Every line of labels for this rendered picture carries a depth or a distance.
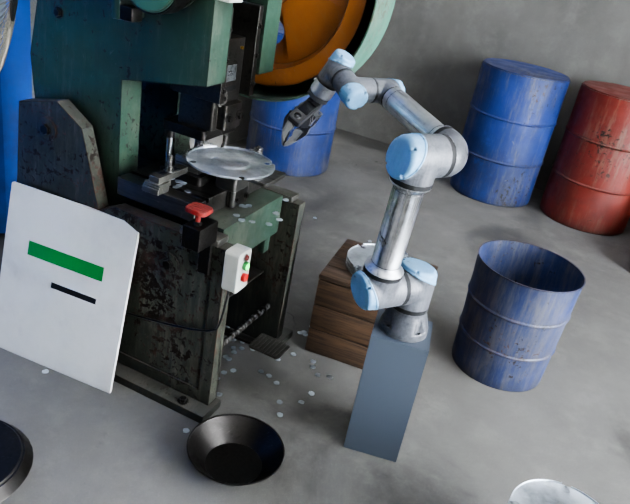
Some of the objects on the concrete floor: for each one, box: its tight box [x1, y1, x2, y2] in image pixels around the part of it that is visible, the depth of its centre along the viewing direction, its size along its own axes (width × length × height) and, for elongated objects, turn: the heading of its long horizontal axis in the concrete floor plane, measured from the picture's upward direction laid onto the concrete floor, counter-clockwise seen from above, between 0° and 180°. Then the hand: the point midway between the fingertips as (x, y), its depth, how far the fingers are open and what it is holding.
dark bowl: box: [186, 414, 285, 486], centre depth 205 cm, size 30×30×7 cm
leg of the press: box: [17, 98, 234, 423], centre depth 219 cm, size 92×12×90 cm, turn 46°
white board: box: [0, 181, 139, 393], centre depth 224 cm, size 14×50×59 cm, turn 51°
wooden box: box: [305, 239, 438, 369], centre depth 271 cm, size 40×38×35 cm
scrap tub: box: [452, 240, 586, 392], centre depth 272 cm, size 42×42×48 cm
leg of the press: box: [189, 144, 305, 343], centre depth 264 cm, size 92×12×90 cm, turn 46°
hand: (284, 143), depth 219 cm, fingers closed
